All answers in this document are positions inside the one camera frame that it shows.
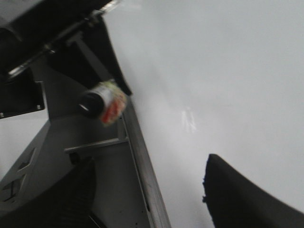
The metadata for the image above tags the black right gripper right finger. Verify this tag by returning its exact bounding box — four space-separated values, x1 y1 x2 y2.
203 154 304 228

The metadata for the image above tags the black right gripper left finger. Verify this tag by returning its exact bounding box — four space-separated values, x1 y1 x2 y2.
94 16 132 96

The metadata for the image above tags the white black whiteboard marker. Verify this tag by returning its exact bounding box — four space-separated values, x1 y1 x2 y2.
77 82 113 118

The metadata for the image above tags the red magnet taped to marker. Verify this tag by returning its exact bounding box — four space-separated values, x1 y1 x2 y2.
100 80 127 126

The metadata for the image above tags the white whiteboard with aluminium frame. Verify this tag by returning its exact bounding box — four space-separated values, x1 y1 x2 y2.
104 0 304 228

